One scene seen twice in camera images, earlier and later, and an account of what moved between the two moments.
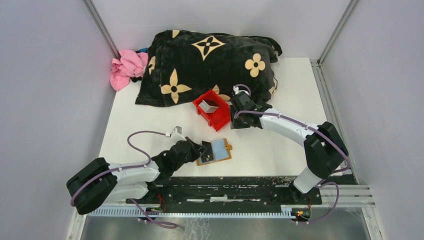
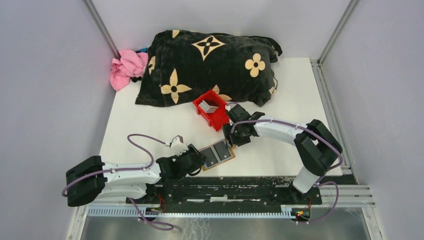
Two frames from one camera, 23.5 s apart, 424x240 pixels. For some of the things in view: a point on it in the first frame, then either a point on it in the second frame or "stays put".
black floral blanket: (182, 66) stays put
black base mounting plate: (225, 190) stays put
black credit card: (208, 155) to (221, 150)
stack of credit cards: (206, 106) stays put
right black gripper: (234, 123) to (227, 130)
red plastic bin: (221, 117) stays put
